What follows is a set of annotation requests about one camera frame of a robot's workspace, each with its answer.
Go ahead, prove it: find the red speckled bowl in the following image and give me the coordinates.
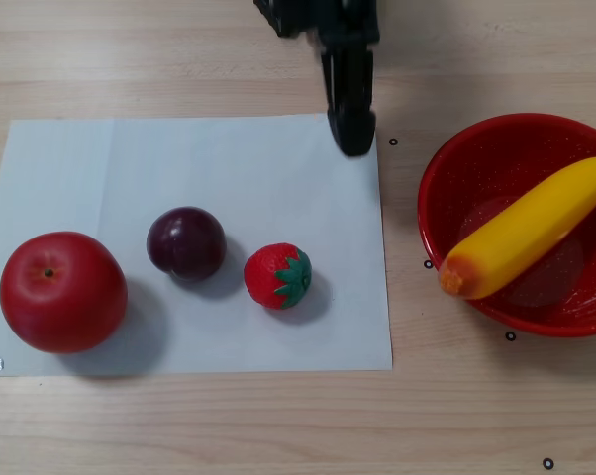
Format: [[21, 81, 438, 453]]
[[416, 112, 596, 339]]

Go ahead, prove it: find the white paper sheet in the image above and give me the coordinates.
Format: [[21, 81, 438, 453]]
[[0, 113, 394, 378]]

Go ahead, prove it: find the black ribbed robot base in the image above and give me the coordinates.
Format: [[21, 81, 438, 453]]
[[251, 0, 302, 39]]

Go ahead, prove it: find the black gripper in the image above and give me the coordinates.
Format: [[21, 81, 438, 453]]
[[297, 0, 381, 157]]

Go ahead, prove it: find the red toy apple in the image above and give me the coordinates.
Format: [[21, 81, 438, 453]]
[[0, 231, 129, 355]]

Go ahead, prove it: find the yellow toy banana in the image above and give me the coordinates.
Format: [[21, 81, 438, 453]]
[[437, 153, 596, 301]]

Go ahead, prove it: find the dark purple toy plum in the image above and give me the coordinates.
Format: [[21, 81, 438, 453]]
[[146, 206, 228, 283]]

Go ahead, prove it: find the red toy strawberry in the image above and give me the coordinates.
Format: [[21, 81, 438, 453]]
[[243, 241, 313, 311]]

